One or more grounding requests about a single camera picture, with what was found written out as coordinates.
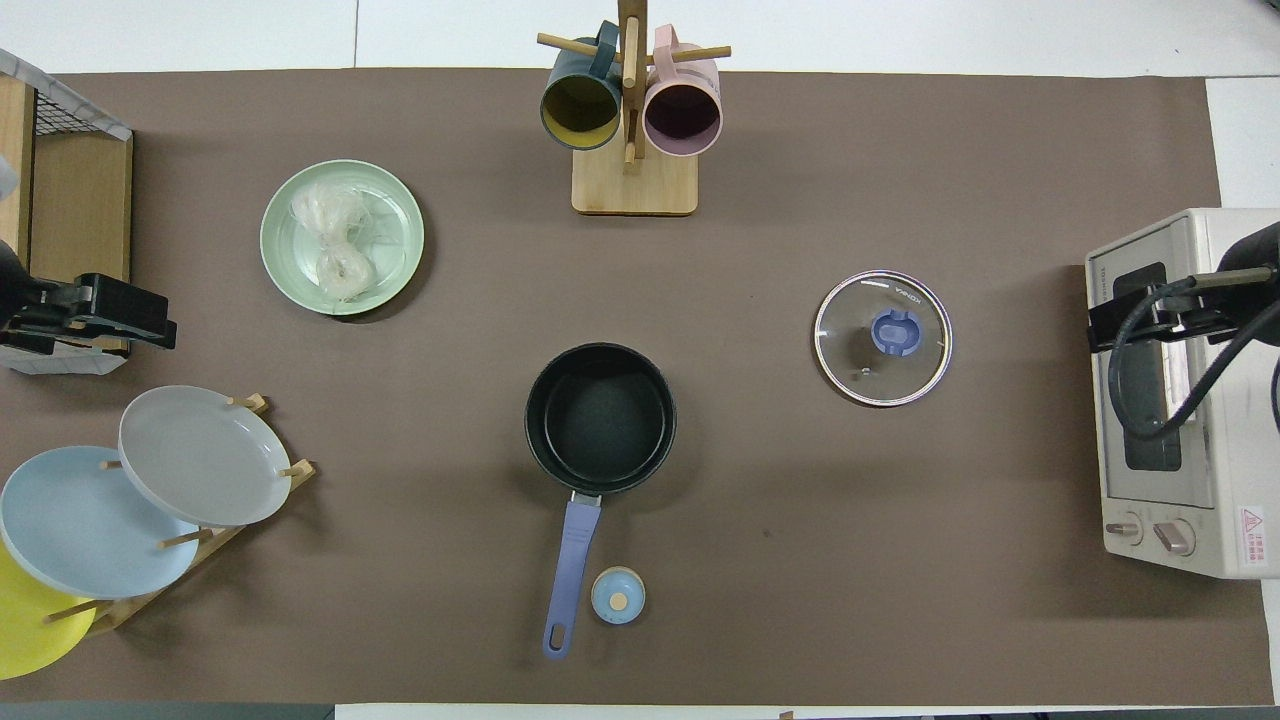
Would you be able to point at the glass lid blue knob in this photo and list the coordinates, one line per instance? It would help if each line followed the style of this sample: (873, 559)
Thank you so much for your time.
(884, 338)

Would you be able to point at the white vermicelli bundle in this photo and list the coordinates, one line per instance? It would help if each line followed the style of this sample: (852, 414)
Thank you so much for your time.
(340, 250)

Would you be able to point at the green plate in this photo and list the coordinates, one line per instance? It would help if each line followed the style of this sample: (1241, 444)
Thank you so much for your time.
(385, 230)

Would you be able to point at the grey plate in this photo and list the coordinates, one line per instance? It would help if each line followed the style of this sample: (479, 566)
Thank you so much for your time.
(205, 455)

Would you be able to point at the wooden plate rack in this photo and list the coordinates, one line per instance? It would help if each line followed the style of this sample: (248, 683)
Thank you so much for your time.
(215, 545)

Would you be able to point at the light blue plate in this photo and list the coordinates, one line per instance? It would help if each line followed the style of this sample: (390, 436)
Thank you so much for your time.
(80, 525)

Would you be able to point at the yellow plate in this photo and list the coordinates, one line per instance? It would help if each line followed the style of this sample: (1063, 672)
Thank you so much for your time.
(30, 625)

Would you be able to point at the wooden mug tree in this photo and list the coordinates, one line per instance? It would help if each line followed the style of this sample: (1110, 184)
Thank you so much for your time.
(634, 185)

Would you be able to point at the small blue jar cork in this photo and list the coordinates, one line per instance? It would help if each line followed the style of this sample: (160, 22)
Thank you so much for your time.
(618, 596)

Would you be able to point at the pink mug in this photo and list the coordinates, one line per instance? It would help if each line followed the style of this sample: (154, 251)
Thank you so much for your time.
(683, 115)

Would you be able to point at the brown table mat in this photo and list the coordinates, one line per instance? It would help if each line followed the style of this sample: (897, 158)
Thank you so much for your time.
(800, 560)

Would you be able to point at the dark teal mug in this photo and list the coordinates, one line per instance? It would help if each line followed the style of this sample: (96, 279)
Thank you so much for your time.
(580, 110)

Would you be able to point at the beige toaster oven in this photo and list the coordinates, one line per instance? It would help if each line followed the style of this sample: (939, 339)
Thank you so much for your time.
(1240, 450)

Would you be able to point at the black right wrist bracket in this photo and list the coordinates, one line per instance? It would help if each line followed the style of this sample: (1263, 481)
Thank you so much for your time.
(1150, 320)

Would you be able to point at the black wrist bracket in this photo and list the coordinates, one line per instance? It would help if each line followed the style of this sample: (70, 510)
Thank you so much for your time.
(125, 310)
(1150, 320)

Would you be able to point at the black left wrist bracket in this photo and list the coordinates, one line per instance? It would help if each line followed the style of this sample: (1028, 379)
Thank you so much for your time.
(125, 310)

